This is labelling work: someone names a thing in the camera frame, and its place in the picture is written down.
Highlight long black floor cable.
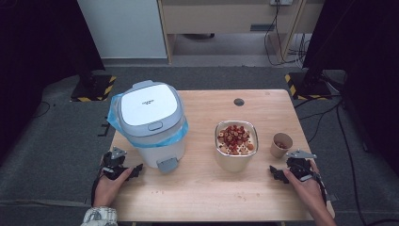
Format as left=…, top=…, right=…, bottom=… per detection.
left=335, top=102, right=369, bottom=226

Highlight white cabinet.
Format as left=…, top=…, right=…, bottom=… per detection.
left=77, top=0, right=168, bottom=59

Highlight metal bowl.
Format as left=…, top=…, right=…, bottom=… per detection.
left=214, top=120, right=260, bottom=173

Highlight brown paper cup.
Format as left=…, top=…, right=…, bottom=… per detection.
left=269, top=132, right=294, bottom=159

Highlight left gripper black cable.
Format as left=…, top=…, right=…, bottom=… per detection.
left=90, top=172, right=106, bottom=206

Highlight blue trash bag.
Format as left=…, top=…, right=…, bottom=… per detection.
left=106, top=92, right=190, bottom=149

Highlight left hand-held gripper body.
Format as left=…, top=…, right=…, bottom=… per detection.
left=102, top=146, right=128, bottom=181

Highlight white pedal trash can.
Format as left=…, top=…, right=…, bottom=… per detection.
left=107, top=79, right=190, bottom=174

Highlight thin black floor cable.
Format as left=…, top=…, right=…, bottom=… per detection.
left=31, top=101, right=51, bottom=120

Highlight beige wooden desk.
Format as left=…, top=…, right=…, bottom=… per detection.
left=156, top=0, right=326, bottom=65

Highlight pile of dried fruit slices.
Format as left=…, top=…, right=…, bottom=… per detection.
left=216, top=124, right=257, bottom=156

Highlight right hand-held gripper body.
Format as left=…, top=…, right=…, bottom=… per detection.
left=285, top=149, right=318, bottom=183

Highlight hanging black cables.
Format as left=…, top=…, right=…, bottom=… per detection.
left=263, top=0, right=311, bottom=67

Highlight person's left hand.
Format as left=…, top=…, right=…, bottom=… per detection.
left=92, top=167, right=135, bottom=208

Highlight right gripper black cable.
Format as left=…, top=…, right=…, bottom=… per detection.
left=309, top=159, right=329, bottom=205

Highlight striped stand base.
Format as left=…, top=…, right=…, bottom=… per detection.
left=284, top=72, right=333, bottom=102
left=70, top=74, right=117, bottom=103

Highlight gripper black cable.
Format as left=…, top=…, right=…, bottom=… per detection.
left=90, top=172, right=106, bottom=206
left=309, top=159, right=329, bottom=205

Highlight black curtain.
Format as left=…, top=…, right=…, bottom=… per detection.
left=302, top=0, right=399, bottom=177

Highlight person's right hand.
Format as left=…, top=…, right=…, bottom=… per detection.
left=282, top=159, right=327, bottom=217

